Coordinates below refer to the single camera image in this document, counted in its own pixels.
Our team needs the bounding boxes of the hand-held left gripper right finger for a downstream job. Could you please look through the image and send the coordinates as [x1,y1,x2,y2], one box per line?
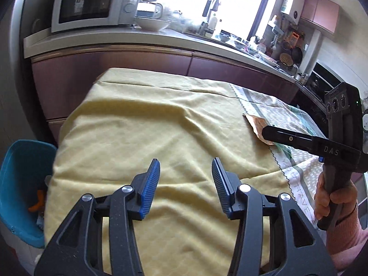
[212,158,337,276]

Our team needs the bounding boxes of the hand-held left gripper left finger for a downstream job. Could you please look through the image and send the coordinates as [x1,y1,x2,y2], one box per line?
[34,158,161,276]

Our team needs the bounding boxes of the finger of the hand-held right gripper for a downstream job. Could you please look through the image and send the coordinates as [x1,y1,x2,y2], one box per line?
[261,125,317,154]

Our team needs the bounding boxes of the brown paper wrapper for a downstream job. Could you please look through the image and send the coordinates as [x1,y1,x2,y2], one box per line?
[243,114,276,146]

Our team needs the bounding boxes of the orange peel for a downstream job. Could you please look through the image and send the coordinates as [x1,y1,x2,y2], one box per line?
[28,190,47,212]

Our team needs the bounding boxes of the blue plastic bin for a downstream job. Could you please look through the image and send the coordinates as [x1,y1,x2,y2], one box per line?
[0,139,58,249]

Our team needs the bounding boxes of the person's right forearm pink sleeve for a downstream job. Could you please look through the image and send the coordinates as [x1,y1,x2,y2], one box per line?
[325,201,368,268]

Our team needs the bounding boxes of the person's right hand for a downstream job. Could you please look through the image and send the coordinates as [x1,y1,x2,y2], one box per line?
[313,173,358,225]

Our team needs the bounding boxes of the patterned grey white cloth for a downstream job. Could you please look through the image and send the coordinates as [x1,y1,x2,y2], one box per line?
[230,83,328,228]

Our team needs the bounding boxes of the black built-in oven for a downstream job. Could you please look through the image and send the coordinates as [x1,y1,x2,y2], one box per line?
[290,60,346,139]

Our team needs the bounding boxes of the yellow tablecloth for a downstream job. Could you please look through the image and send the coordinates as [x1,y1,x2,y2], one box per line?
[43,67,296,276]

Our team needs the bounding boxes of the round dark pan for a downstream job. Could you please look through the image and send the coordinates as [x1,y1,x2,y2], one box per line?
[291,47,304,65]

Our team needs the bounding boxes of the kitchen counter cabinet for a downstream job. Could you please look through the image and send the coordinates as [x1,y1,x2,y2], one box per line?
[23,27,305,150]

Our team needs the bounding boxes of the white soap bottle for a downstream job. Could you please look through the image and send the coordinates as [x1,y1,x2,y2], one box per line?
[207,13,219,38]

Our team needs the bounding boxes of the white water heater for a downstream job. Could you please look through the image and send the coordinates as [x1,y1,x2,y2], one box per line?
[280,0,305,25]

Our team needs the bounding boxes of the wide white bowl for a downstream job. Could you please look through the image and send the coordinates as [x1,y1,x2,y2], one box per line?
[135,17,171,32]

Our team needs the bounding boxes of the glass kettle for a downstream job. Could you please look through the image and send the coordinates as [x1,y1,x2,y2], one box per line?
[136,0,164,19]

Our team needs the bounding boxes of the white microwave oven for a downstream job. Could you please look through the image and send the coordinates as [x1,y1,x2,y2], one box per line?
[51,0,143,33]

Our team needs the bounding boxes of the pink wall cabinet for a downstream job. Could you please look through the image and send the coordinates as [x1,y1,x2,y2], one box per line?
[299,0,340,35]

